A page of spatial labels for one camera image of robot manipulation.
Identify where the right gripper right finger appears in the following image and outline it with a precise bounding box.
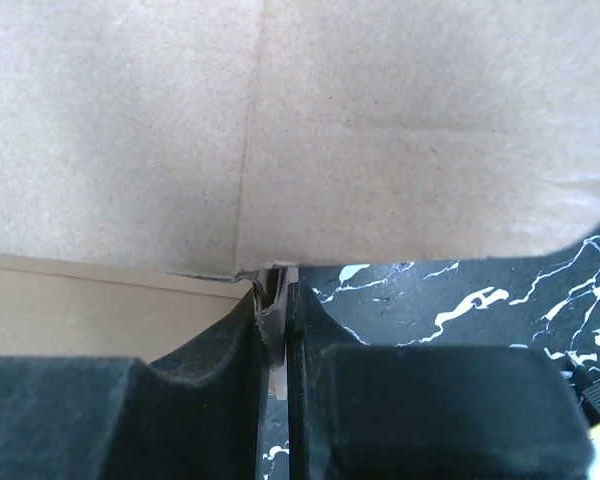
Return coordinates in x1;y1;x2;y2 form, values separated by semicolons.
286;283;595;479

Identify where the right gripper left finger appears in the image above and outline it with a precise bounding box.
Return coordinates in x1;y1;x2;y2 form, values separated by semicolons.
0;279;271;479

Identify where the large cardboard box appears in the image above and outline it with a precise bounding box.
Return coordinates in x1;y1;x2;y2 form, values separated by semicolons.
0;1;600;359

